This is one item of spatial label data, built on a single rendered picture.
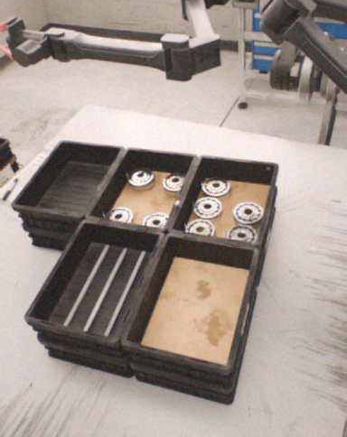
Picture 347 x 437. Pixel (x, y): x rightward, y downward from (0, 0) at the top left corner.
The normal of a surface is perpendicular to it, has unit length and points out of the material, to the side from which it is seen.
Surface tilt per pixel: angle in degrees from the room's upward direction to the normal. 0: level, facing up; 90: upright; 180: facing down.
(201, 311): 0
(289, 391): 0
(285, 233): 0
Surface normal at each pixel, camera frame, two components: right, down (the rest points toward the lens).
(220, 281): -0.11, -0.70
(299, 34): -0.48, 0.62
